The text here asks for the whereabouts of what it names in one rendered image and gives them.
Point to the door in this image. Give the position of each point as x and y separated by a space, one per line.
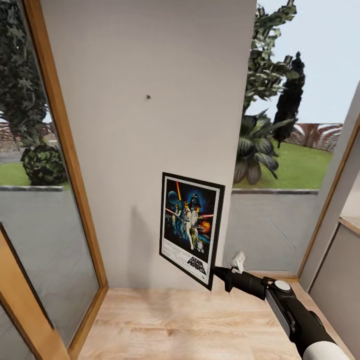
52 277

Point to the poster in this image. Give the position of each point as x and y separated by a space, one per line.
191 213

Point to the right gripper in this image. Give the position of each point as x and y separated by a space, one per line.
240 281

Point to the fixed window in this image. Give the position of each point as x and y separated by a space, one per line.
300 119

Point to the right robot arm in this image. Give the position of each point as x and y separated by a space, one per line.
303 327

